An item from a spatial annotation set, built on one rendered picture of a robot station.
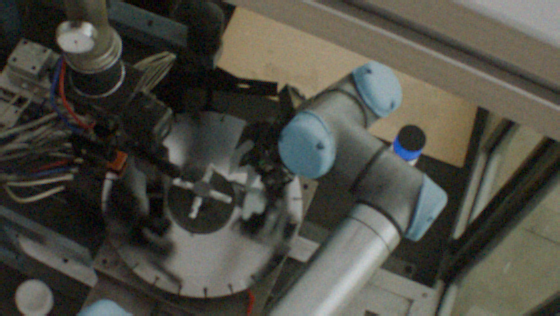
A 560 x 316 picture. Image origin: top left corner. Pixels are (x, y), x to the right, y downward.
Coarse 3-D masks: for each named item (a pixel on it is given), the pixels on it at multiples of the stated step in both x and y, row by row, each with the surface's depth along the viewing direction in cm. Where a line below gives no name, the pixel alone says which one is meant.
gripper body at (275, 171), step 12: (264, 120) 127; (276, 120) 124; (264, 132) 123; (276, 132) 124; (264, 144) 121; (276, 144) 122; (252, 156) 121; (264, 156) 120; (276, 156) 119; (264, 168) 125; (276, 168) 121; (264, 180) 125; (276, 180) 124; (288, 180) 123
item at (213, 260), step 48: (192, 144) 140; (144, 192) 136; (240, 192) 137; (288, 192) 138; (144, 240) 132; (192, 240) 133; (240, 240) 133; (288, 240) 134; (192, 288) 129; (240, 288) 130
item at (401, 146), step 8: (400, 128) 121; (408, 128) 121; (416, 128) 121; (400, 136) 120; (408, 136) 120; (416, 136) 120; (424, 136) 120; (400, 144) 120; (408, 144) 120; (416, 144) 120; (424, 144) 120; (400, 152) 121; (408, 152) 120; (416, 152) 120; (408, 160) 122
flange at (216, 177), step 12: (204, 168) 137; (192, 180) 136; (216, 180) 136; (168, 192) 135; (180, 192) 135; (228, 192) 136; (168, 204) 134; (180, 204) 134; (204, 204) 133; (216, 204) 134; (228, 204) 135; (180, 216) 133; (204, 216) 133; (216, 216) 134; (228, 216) 134; (192, 228) 133; (204, 228) 133; (216, 228) 133
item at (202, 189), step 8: (208, 168) 133; (208, 176) 132; (176, 184) 132; (184, 184) 132; (192, 184) 132; (200, 184) 131; (208, 184) 131; (192, 192) 131; (200, 192) 131; (208, 192) 131; (216, 192) 131; (200, 200) 131; (224, 200) 131; (192, 208) 130; (192, 216) 129
